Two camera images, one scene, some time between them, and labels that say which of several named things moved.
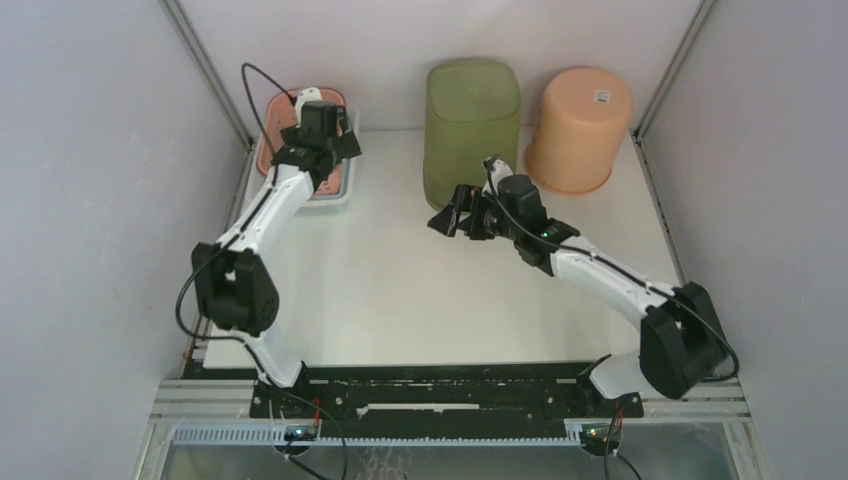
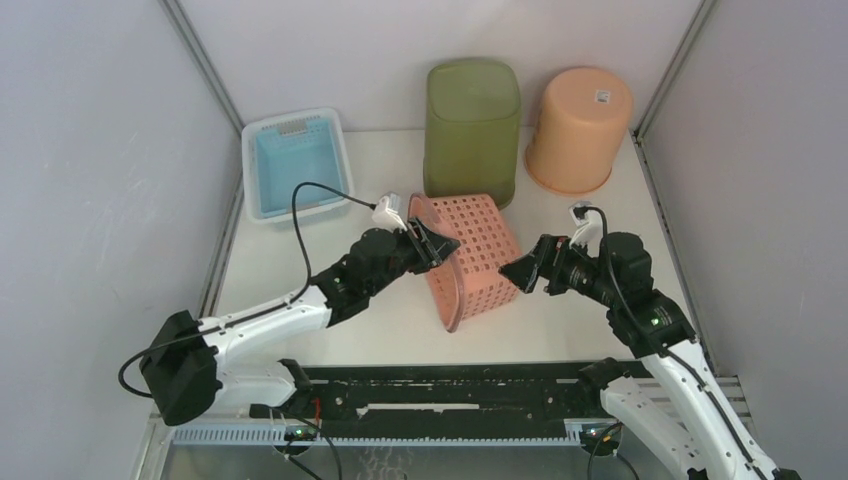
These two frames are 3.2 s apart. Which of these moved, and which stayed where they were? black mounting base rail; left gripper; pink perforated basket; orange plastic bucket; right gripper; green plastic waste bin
Moved: left gripper; pink perforated basket; right gripper
Stayed: green plastic waste bin; black mounting base rail; orange plastic bucket
